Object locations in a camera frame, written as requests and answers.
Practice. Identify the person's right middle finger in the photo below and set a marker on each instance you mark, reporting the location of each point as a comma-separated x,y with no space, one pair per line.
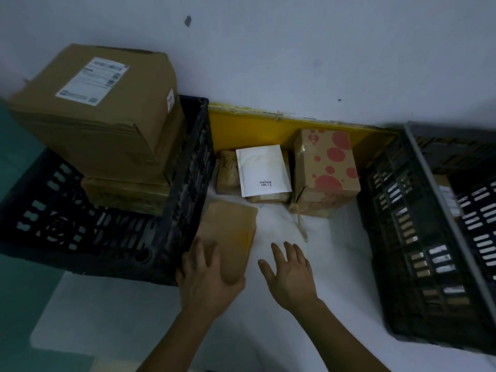
292,252

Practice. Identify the large labelled cardboard box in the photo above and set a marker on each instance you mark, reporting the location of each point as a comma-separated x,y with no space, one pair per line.
104,120

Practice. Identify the person's right thumb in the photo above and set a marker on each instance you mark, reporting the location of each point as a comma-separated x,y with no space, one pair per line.
267,273

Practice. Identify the yellow board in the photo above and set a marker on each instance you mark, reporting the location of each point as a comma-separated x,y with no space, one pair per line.
252,129

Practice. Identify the grey-rimmed black plastic crate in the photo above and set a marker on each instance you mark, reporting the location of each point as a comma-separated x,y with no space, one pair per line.
418,244

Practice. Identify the small brown taped parcel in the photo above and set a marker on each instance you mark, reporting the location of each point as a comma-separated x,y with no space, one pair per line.
228,174

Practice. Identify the person's left middle finger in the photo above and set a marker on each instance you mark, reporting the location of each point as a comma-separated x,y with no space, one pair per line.
198,251

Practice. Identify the person's right forearm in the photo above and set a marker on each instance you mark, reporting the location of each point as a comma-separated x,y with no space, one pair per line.
337,337

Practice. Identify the person's left thumb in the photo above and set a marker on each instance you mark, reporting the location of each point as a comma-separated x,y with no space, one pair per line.
234,284

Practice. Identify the person's left forearm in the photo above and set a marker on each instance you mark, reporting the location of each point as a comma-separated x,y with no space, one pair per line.
182,340

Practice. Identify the flat taped cardboard box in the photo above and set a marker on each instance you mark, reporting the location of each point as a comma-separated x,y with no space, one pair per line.
124,195

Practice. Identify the white padded envelope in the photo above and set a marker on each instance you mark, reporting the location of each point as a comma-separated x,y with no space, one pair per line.
263,170

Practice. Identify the brown parcel under envelope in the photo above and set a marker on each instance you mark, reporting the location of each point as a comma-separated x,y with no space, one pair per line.
271,198

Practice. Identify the brown paper parcel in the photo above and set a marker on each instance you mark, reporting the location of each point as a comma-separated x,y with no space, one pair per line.
232,232

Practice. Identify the red dotted cardboard box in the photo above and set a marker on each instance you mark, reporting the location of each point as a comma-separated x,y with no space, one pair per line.
327,166

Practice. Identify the person's left hand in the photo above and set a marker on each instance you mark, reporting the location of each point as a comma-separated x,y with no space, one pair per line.
203,284

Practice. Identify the white floor sheet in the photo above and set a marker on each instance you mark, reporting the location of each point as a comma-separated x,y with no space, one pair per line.
341,267

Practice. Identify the person's right hand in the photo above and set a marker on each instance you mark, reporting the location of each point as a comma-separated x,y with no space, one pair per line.
294,284

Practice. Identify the brown parcel in crate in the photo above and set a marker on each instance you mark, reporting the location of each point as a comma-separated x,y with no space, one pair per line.
445,193

